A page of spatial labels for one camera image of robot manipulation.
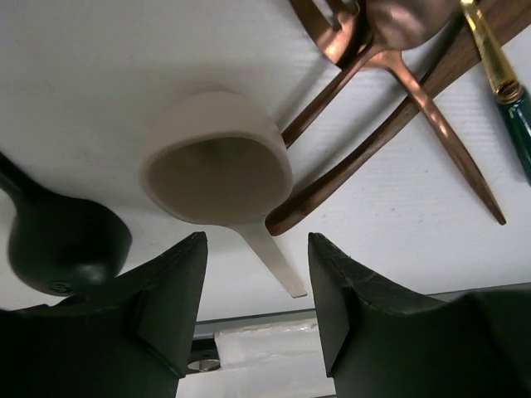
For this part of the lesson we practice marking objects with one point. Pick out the aluminium rail frame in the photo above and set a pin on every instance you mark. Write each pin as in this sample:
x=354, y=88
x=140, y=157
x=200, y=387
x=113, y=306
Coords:
x=239, y=341

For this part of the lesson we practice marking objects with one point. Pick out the black ladle spoon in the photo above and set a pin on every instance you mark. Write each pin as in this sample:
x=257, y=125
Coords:
x=61, y=245

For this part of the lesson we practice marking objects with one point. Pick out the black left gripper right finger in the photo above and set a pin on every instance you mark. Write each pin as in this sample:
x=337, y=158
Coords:
x=380, y=339

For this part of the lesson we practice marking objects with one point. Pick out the gold fork green handle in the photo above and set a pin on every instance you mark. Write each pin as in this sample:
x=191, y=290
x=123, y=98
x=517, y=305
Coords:
x=476, y=37

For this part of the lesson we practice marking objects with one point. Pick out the white ceramic spoon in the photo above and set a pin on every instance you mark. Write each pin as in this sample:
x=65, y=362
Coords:
x=218, y=158

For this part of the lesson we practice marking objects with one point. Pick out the copper fork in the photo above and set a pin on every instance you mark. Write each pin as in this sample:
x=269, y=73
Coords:
x=339, y=40

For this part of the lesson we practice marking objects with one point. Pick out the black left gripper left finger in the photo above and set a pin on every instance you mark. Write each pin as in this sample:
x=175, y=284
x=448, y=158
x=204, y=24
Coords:
x=129, y=337

